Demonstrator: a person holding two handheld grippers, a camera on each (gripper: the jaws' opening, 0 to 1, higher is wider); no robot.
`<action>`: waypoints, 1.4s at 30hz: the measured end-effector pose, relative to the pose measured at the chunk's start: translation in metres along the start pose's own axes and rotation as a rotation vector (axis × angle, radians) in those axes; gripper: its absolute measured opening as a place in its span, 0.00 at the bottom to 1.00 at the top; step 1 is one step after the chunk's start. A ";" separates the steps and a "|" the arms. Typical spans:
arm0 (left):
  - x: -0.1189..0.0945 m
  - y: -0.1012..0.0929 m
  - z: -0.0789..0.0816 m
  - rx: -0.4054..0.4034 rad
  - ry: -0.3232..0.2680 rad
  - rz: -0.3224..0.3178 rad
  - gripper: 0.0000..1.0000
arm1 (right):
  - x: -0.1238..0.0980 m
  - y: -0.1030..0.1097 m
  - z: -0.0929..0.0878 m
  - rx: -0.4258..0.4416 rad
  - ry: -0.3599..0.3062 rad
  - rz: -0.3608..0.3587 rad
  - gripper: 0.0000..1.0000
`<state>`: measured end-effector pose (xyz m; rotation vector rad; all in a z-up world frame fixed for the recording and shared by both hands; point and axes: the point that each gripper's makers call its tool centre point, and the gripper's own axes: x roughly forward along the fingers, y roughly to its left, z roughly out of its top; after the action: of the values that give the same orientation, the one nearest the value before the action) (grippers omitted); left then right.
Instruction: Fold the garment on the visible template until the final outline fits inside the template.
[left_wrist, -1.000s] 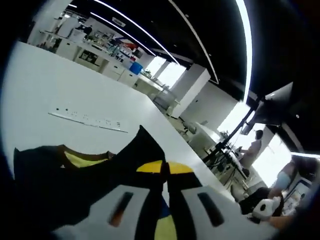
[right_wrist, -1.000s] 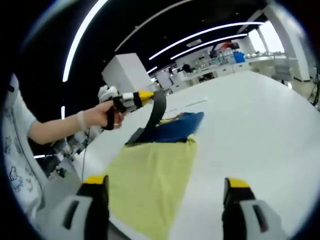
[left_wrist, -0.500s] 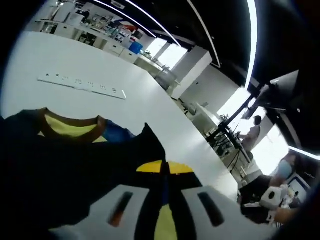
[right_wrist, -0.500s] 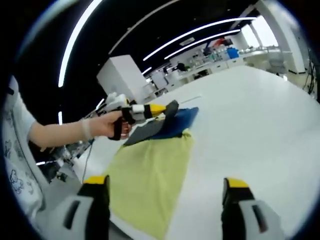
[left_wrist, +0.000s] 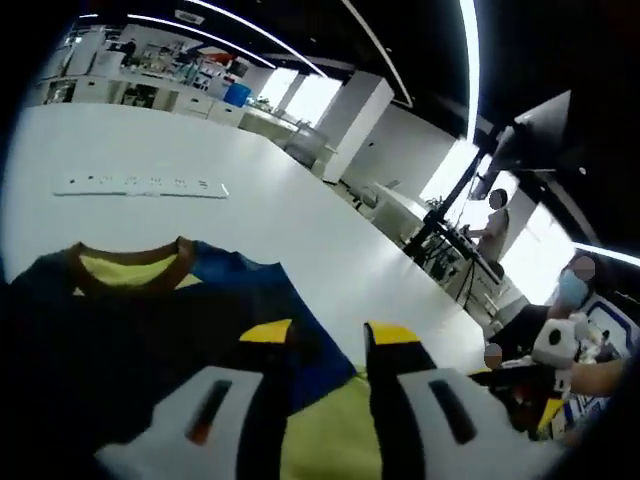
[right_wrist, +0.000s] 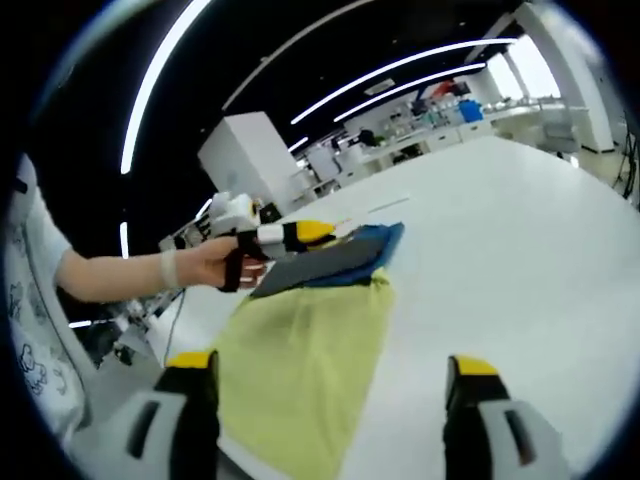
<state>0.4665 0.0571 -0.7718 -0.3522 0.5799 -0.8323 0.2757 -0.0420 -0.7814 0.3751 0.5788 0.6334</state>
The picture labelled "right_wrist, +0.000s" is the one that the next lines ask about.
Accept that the long curved ceiling light strip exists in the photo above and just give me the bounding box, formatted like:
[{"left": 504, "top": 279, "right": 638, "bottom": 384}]
[{"left": 120, "top": 0, "right": 214, "bottom": 175}]

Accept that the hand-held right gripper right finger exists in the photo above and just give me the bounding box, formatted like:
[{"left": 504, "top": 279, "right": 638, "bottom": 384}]
[{"left": 442, "top": 354, "right": 571, "bottom": 480}]

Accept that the yellow blue black garment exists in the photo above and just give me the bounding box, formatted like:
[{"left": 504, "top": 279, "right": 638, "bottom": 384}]
[{"left": 212, "top": 221, "right": 406, "bottom": 476}]

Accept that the white lab counter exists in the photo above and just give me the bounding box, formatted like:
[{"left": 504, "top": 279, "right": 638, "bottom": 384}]
[{"left": 339, "top": 119, "right": 496, "bottom": 176}]

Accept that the white wristband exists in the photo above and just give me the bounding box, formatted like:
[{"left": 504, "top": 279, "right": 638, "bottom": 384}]
[{"left": 159, "top": 248, "right": 180, "bottom": 287}]

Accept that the white square pillar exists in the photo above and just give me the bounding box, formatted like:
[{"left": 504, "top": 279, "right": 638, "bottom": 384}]
[{"left": 197, "top": 110, "right": 296, "bottom": 214}]

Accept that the person's left hand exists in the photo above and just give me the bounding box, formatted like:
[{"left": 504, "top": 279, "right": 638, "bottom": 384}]
[{"left": 177, "top": 234, "right": 269, "bottom": 294}]

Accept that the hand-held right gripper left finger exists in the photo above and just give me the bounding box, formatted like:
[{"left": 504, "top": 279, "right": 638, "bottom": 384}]
[{"left": 97, "top": 349, "right": 221, "bottom": 480}]

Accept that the blue cable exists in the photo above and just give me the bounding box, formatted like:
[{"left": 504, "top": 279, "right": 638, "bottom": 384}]
[{"left": 162, "top": 289, "right": 187, "bottom": 361}]

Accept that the blue bin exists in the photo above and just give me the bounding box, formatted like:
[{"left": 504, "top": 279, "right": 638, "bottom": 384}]
[{"left": 458, "top": 98, "right": 485, "bottom": 123}]

